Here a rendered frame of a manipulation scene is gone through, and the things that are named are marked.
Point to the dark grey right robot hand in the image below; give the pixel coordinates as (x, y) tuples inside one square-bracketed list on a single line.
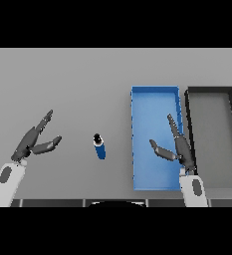
[(184, 150)]

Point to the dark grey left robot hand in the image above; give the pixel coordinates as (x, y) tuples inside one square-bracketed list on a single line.
[(28, 140)]

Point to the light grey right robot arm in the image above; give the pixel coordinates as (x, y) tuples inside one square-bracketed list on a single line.
[(193, 188)]

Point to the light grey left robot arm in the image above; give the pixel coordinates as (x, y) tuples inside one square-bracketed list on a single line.
[(7, 182)]

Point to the dark grey bin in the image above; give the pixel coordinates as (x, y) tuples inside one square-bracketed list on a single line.
[(212, 139)]

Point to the blue bin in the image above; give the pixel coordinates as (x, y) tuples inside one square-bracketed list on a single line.
[(154, 139)]

